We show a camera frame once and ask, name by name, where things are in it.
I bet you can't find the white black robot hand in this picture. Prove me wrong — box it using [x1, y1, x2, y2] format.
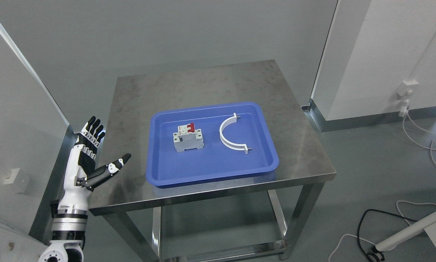
[57, 116, 132, 214]

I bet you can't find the grey circuit breaker red switch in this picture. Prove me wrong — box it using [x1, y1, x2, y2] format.
[173, 122, 204, 152]

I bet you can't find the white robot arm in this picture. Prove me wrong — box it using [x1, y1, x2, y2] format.
[38, 209, 88, 262]

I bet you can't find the blue plastic tray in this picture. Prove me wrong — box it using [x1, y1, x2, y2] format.
[146, 102, 280, 188]

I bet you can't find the stainless steel table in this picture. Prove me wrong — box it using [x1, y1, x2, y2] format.
[89, 60, 336, 262]

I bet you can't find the white stand pole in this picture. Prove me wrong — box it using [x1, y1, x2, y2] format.
[372, 211, 436, 253]

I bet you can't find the white wall box left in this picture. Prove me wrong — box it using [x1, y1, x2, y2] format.
[3, 168, 31, 194]

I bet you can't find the white curved bracket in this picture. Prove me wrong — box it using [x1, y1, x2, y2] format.
[218, 112, 253, 155]

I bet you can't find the black cable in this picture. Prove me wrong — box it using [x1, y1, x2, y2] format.
[357, 209, 419, 262]

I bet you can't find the white wall socket plug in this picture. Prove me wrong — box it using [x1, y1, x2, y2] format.
[397, 80, 419, 118]

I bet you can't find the white cable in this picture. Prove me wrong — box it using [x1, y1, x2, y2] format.
[402, 109, 436, 171]

